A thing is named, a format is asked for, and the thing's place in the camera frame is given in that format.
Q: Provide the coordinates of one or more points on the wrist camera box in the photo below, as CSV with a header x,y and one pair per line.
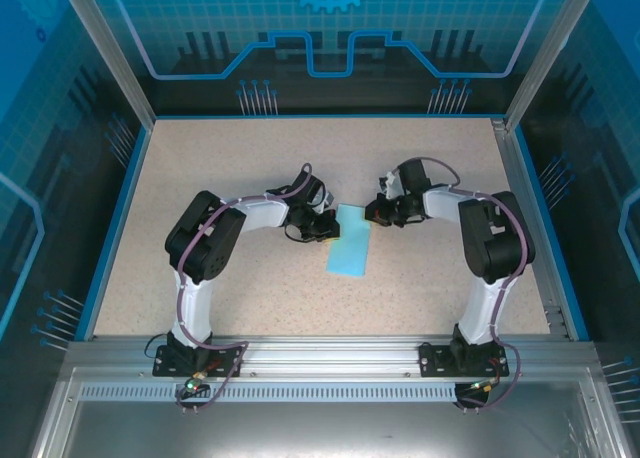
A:
x,y
327,198
391,185

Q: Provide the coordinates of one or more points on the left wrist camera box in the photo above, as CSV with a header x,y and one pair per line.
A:
x,y
327,198

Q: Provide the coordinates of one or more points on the slotted metal strip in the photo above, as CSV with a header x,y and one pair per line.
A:
x,y
325,392

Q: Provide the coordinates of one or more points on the light blue paper sheet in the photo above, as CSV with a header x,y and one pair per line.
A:
x,y
350,253

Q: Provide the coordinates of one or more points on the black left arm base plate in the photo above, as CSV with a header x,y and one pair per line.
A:
x,y
225,360

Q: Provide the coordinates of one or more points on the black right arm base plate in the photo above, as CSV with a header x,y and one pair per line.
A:
x,y
435,360

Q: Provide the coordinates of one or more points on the aluminium frame post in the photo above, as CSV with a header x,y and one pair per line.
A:
x,y
112,53
542,53

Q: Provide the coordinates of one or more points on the aluminium side rail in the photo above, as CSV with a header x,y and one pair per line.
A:
x,y
528,218

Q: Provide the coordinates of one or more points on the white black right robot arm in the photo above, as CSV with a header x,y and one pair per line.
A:
x,y
495,238

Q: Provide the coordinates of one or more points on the long aluminium mounting rail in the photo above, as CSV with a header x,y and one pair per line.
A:
x,y
325,355

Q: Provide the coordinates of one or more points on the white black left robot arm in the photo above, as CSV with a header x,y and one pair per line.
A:
x,y
205,238

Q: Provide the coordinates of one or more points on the shiny metal tray panel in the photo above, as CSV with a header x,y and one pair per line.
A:
x,y
325,428

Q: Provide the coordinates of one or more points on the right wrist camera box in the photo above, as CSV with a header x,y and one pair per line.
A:
x,y
391,185

